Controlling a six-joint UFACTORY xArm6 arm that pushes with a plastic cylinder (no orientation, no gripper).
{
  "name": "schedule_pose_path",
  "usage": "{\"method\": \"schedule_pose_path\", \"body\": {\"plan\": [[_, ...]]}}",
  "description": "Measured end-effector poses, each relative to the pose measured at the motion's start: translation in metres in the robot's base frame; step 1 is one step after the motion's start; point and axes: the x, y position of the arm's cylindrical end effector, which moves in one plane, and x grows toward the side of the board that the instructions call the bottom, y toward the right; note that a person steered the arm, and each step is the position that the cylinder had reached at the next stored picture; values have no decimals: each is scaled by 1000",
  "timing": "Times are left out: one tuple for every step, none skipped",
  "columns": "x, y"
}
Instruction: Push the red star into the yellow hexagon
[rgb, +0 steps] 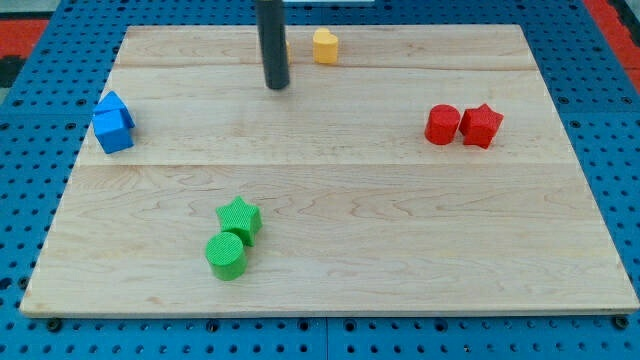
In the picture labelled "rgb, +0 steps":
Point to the yellow heart block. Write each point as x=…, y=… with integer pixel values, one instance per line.
x=325, y=46

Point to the red cylinder block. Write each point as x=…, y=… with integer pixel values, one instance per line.
x=442, y=124

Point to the blue triangle block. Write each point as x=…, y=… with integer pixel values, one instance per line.
x=112, y=102

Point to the red star block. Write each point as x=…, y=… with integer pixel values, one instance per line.
x=480, y=125

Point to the green cylinder block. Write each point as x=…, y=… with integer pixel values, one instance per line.
x=226, y=256

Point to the blue cube block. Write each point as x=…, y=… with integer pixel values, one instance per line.
x=113, y=130

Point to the yellow hexagon block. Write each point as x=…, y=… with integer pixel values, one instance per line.
x=288, y=52

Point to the light wooden board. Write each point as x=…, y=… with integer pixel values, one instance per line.
x=361, y=214

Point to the green star block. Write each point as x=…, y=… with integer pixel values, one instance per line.
x=240, y=218

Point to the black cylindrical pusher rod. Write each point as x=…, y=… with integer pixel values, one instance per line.
x=270, y=20

